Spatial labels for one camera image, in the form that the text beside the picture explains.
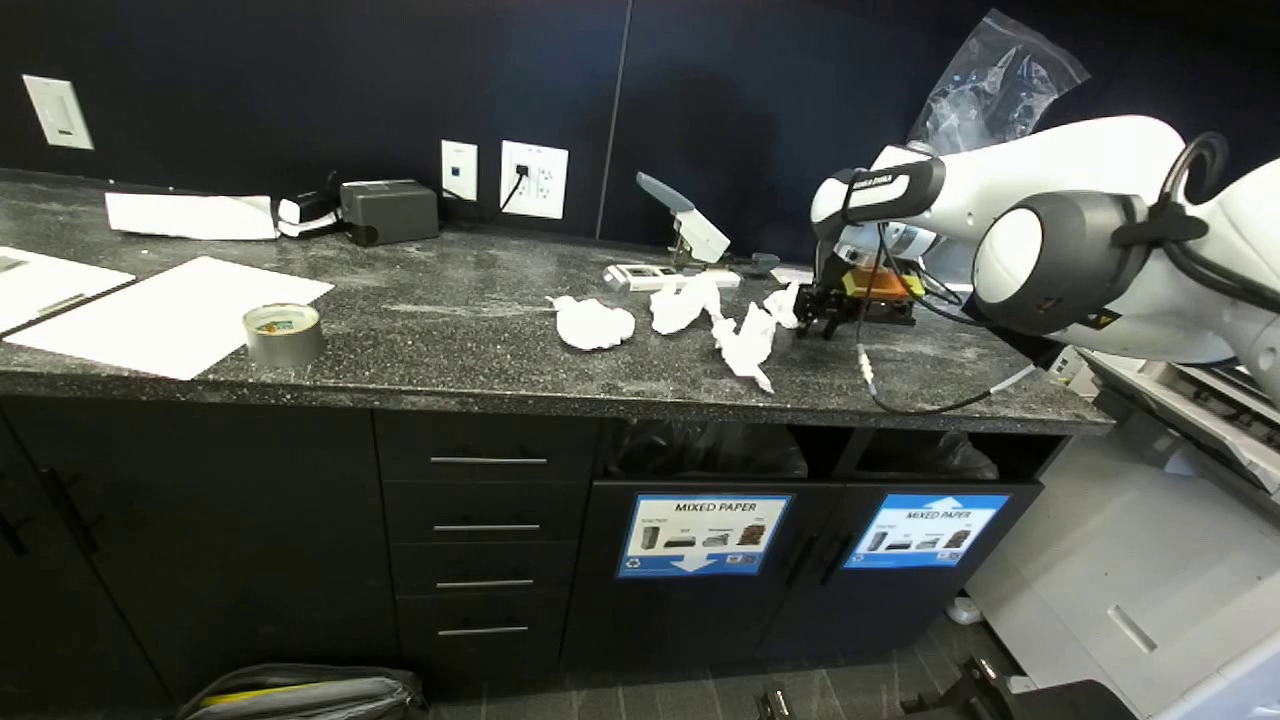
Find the clear plastic bag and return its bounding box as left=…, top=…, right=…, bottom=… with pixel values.
left=908, top=6, right=1092, bottom=150

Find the white power strip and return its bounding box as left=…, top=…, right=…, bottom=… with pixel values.
left=103, top=189, right=285, bottom=245

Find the slanted blue bin label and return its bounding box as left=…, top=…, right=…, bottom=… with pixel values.
left=839, top=487, right=1018, bottom=574

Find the black drawer with metal handle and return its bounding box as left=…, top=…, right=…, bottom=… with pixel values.
left=377, top=411, right=602, bottom=487
left=382, top=478, right=595, bottom=546
left=389, top=541, right=593, bottom=605
left=397, top=597, right=585, bottom=672

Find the orange cylindrical wrist attachment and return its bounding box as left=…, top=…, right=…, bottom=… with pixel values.
left=846, top=260, right=930, bottom=315

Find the small paper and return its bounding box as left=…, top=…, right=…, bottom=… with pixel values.
left=764, top=278, right=809, bottom=336

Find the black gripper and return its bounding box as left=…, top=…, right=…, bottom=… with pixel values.
left=791, top=237, right=871, bottom=342

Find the black bin liner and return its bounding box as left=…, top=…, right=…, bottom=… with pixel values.
left=605, top=419, right=812, bottom=484

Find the white light switch plate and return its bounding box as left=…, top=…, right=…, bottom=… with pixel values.
left=20, top=73, right=100, bottom=155

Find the wide blue bin label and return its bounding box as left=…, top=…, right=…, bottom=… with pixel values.
left=612, top=490, right=796, bottom=584

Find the flat white desk tool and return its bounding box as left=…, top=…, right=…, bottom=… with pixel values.
left=602, top=260, right=744, bottom=296

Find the narrow black cabinet door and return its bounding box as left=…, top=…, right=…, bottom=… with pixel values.
left=0, top=411, right=171, bottom=720

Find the wide white wall outlet plate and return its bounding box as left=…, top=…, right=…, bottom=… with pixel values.
left=496, top=135, right=572, bottom=223

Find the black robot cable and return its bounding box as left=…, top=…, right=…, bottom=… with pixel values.
left=852, top=253, right=1040, bottom=414

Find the white office printer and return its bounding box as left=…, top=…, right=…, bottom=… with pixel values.
left=1046, top=336, right=1280, bottom=503

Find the roll of tape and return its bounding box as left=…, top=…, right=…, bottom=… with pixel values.
left=242, top=299, right=324, bottom=355

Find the wide crumpled white paper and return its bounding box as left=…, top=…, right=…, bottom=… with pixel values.
left=549, top=291, right=639, bottom=355

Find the narrow white wall outlet plate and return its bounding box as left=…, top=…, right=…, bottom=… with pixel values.
left=436, top=135, right=486, bottom=206

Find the long twisted paper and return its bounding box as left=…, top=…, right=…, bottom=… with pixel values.
left=709, top=299, right=779, bottom=395

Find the small white label device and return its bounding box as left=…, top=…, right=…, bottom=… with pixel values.
left=274, top=191, right=344, bottom=238

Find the printed white paper sheet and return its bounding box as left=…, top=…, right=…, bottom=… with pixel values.
left=0, top=245, right=142, bottom=340

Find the wide black cabinet door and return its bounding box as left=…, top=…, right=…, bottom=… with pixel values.
left=13, top=395, right=403, bottom=696

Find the crumpled white paper ball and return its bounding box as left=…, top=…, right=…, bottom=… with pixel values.
left=647, top=271, right=723, bottom=340

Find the black box device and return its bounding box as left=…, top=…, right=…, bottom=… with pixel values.
left=338, top=175, right=444, bottom=246

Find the large white paper sheet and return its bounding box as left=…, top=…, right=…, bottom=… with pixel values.
left=4, top=253, right=338, bottom=384

